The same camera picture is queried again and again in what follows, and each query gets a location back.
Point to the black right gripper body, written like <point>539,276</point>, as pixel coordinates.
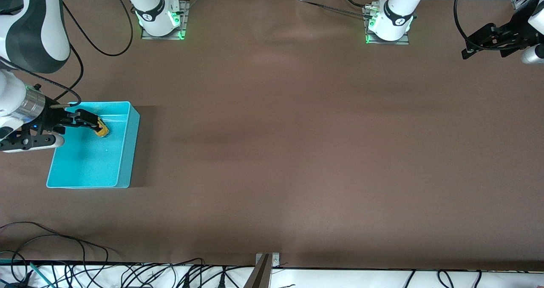
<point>53,117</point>

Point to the teal plastic bin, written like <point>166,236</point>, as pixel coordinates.
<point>93,165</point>

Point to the grey metal bar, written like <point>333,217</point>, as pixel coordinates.
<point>260,275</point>

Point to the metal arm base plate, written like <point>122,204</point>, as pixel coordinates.
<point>182,20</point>
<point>403,41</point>

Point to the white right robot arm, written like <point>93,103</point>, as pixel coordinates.
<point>51,24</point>

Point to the small metal bracket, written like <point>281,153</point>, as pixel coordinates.
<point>276,260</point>

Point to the brown table cover sheet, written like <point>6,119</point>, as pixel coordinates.
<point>272,152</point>

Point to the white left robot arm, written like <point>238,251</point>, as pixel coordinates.
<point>397,16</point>

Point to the yellow beetle toy car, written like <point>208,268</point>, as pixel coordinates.
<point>103,131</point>

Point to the teal thin tool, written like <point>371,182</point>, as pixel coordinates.
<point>40,273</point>

